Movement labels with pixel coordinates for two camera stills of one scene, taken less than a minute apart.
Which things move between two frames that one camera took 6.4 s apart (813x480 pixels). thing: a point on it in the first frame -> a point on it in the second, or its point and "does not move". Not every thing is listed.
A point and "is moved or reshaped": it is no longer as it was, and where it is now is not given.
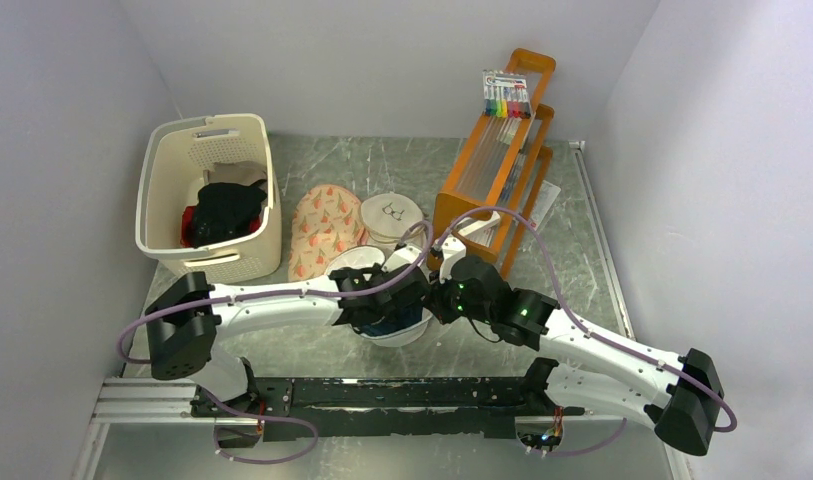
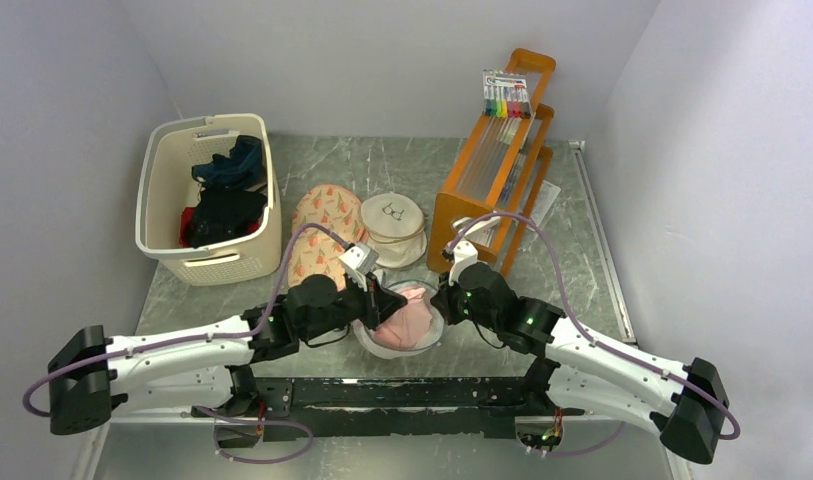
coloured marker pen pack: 505,95 does not move
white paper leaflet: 547,195 does not move
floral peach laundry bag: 326,221 does not move
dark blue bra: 393,321 -> 242,168
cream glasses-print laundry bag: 385,216 does not move
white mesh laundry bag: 365,257 is moved or reshaped
